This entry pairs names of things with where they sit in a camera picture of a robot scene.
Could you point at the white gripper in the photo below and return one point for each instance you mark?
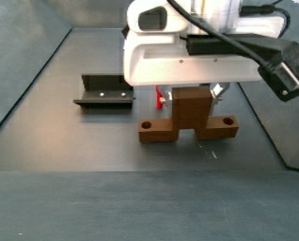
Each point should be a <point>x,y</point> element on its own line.
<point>156,57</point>

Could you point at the brown T-shaped block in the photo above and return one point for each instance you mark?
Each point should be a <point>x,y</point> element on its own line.
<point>190,107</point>

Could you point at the red peg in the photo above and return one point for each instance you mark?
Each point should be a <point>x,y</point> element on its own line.
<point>158,97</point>

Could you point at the dark grey angled bracket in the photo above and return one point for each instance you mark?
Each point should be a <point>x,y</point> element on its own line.
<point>105,90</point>

